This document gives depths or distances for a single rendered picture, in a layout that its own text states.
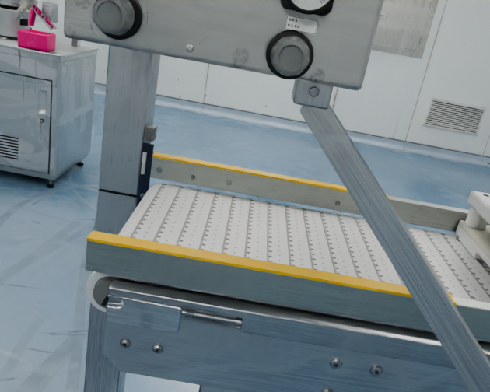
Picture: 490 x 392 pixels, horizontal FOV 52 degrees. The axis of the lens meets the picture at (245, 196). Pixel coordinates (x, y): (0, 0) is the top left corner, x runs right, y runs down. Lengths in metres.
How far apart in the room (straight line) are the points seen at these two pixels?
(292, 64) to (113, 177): 0.46
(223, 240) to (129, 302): 0.14
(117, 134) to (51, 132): 2.21
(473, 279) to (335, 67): 0.37
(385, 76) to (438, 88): 0.56
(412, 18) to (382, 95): 0.80
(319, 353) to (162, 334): 0.15
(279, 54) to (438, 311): 0.22
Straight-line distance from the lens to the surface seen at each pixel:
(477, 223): 0.75
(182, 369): 0.53
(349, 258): 0.61
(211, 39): 0.37
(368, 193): 0.41
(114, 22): 0.36
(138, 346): 0.52
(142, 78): 0.71
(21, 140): 3.03
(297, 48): 0.35
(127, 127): 0.73
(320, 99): 0.41
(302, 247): 0.60
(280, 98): 5.48
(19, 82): 2.96
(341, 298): 0.48
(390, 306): 0.49
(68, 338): 1.89
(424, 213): 0.76
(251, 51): 0.37
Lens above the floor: 1.16
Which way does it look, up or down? 21 degrees down
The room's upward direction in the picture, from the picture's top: 11 degrees clockwise
